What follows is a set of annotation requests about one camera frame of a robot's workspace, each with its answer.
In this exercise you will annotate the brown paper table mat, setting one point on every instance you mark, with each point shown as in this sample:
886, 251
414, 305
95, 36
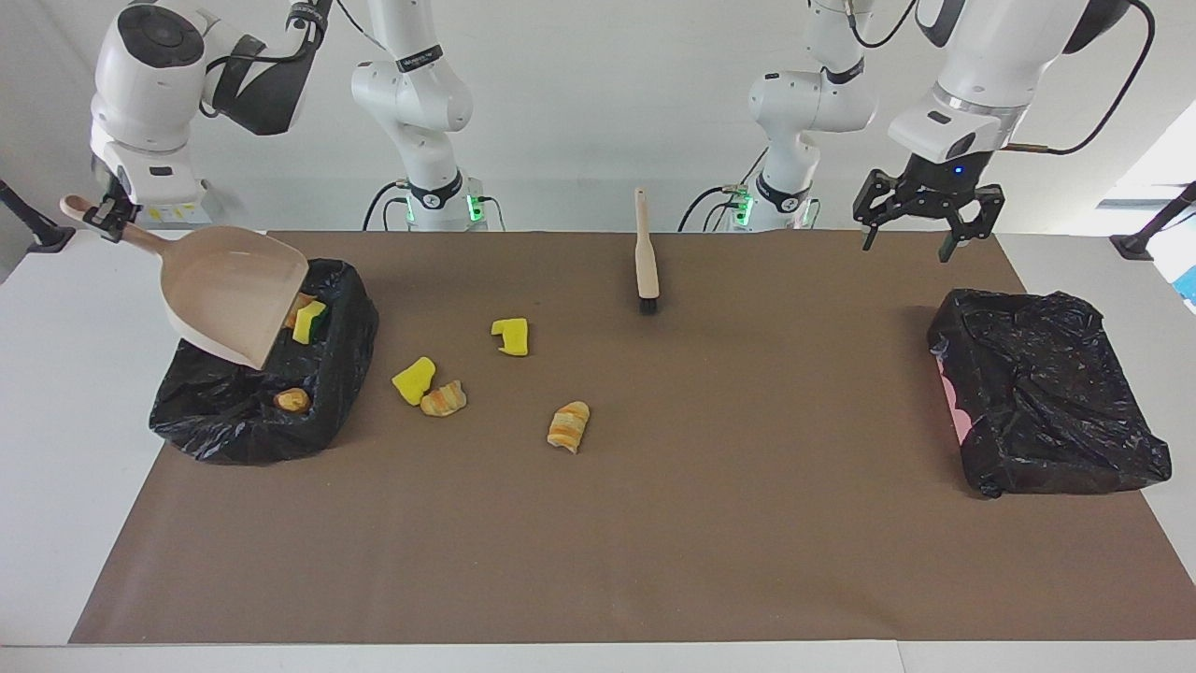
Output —
598, 542

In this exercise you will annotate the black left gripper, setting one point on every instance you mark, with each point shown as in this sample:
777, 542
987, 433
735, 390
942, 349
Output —
939, 178

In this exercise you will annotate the light blue panel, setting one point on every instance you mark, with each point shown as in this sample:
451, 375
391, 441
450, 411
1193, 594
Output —
1188, 285

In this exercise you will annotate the brown toy bread roll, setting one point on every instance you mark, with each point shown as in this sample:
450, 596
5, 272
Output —
292, 400

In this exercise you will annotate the beige plastic dustpan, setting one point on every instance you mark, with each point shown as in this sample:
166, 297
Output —
224, 290

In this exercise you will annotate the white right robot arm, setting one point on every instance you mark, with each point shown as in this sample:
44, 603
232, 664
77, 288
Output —
411, 93

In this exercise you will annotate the yellow foam chunk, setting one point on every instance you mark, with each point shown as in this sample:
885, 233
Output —
413, 383

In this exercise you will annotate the yellow green sponge piece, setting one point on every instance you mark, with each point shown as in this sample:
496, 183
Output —
308, 327

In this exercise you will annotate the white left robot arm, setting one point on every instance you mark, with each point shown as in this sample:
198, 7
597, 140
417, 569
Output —
981, 56

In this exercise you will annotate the black plastic trash bag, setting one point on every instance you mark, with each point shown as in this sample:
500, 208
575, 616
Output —
1046, 402
224, 430

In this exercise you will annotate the toy croissant piece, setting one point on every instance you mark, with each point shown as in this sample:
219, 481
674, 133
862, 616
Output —
444, 400
568, 428
297, 307

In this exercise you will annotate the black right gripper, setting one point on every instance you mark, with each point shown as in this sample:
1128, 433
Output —
114, 192

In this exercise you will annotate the white wall socket box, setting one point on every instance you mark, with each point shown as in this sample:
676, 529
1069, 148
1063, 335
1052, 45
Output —
187, 210

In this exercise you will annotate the notched yellow foam piece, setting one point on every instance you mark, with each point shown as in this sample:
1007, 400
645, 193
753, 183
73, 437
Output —
512, 338

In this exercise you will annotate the pink plastic bin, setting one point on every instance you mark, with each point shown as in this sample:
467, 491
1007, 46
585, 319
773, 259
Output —
951, 397

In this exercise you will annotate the black camera stand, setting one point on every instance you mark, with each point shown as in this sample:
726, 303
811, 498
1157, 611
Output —
1135, 245
47, 234

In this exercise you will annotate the beige brush with black bristles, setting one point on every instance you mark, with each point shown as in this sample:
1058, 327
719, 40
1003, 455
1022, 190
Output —
646, 252

